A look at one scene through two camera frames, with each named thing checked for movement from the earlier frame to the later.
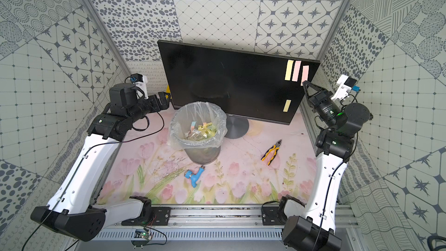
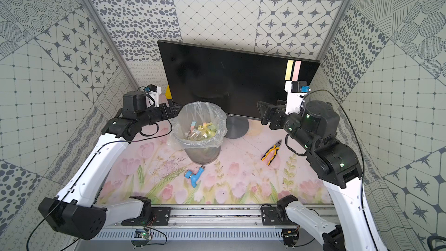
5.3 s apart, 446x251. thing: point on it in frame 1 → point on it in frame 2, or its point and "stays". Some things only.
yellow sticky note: x=289 y=70 stays
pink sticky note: x=297 y=68 stays
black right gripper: x=319 y=97 → x=278 y=111
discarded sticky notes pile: x=201 y=132 stays
